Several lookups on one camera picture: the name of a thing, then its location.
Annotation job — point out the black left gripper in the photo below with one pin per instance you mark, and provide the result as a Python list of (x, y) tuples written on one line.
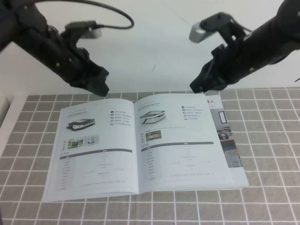
[(61, 56)]

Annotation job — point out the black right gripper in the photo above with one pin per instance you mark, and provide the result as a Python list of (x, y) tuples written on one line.
[(239, 61)]

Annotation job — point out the white product catalogue book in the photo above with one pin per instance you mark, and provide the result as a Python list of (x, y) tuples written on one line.
[(105, 152)]

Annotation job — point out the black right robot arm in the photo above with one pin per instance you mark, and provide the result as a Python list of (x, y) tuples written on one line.
[(276, 30)]

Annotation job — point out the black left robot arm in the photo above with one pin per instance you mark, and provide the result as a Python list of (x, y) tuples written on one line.
[(14, 18)]

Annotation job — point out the grey checked tablecloth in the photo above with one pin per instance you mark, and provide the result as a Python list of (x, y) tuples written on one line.
[(269, 152)]

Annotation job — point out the white side board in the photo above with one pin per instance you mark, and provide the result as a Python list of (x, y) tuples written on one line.
[(3, 110)]

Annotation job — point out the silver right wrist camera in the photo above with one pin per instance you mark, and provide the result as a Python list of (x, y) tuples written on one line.
[(199, 32)]

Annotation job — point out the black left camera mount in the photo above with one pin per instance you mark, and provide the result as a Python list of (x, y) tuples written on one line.
[(70, 37)]

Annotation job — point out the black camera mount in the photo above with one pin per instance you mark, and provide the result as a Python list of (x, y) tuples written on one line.
[(230, 32), (70, 37)]

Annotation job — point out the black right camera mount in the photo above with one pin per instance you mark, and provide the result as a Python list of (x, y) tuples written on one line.
[(230, 32)]

